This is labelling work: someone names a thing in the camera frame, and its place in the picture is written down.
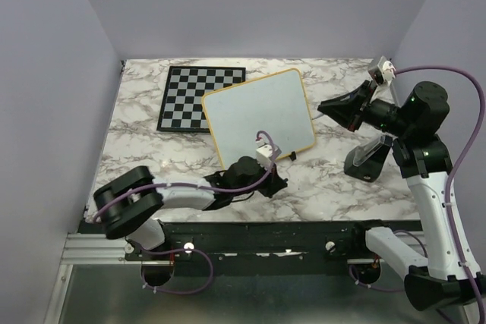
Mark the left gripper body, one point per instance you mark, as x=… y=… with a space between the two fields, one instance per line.
x=266 y=186

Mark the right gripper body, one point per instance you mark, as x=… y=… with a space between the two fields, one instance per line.
x=378 y=111

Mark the yellow framed whiteboard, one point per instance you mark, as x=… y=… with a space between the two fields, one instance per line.
x=276 y=104

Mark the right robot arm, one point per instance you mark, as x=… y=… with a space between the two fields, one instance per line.
x=449 y=274

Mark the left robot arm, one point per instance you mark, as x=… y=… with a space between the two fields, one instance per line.
x=126 y=205

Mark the black eraser holder stand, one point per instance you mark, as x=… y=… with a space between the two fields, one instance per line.
x=365 y=162

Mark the black white chessboard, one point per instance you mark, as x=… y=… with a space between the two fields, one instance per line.
x=181 y=108

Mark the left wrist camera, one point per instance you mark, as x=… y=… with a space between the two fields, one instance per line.
x=265 y=154

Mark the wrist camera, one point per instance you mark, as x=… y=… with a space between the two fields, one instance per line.
x=265 y=154
x=382 y=71

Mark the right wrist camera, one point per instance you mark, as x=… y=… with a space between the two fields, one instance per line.
x=382 y=71

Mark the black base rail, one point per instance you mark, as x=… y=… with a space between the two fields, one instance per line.
x=261 y=248

